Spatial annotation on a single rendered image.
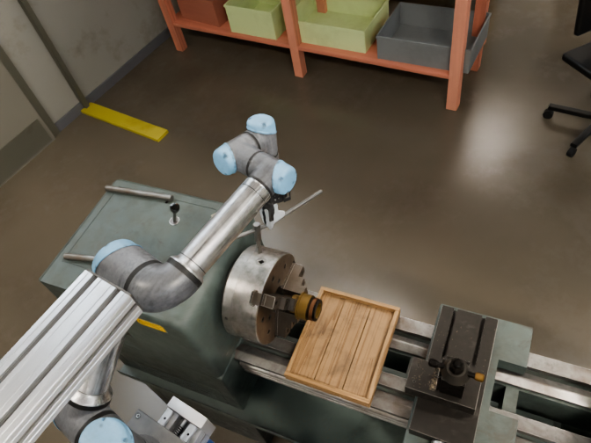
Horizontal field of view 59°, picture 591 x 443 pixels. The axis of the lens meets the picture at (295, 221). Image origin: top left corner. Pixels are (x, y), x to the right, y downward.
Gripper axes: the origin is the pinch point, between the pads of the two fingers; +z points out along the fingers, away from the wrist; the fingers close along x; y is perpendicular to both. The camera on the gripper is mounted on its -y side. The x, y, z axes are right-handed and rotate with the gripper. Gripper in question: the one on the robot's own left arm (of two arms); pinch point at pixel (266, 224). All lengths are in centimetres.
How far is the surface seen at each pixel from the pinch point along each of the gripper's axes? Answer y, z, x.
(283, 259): 4.3, 16.9, -0.1
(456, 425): 23, 44, -64
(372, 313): 29, 45, -16
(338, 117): 147, 86, 174
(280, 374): -8, 55, -13
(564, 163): 226, 89, 41
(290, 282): 4.7, 25.7, -2.7
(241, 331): -17.2, 30.6, -8.0
